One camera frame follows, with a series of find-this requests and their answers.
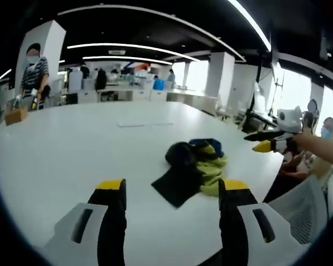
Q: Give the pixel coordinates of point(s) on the white template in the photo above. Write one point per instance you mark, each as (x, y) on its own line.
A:
(133, 124)

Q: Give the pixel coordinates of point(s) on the white low cabinets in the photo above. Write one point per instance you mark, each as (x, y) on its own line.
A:
(127, 95)

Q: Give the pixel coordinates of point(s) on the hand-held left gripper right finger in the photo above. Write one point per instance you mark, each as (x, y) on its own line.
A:
(233, 221)

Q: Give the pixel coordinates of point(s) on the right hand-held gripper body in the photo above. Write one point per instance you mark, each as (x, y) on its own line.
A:
(288, 120)

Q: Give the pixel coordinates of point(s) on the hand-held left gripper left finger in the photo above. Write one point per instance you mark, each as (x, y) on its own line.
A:
(111, 221)

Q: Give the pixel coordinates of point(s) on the white mesh office chair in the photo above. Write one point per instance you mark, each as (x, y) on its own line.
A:
(302, 210)

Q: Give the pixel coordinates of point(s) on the brown cardboard box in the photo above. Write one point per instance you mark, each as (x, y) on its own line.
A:
(15, 115)

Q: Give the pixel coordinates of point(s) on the pile of dark and yellow clothes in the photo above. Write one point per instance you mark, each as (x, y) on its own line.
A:
(183, 180)

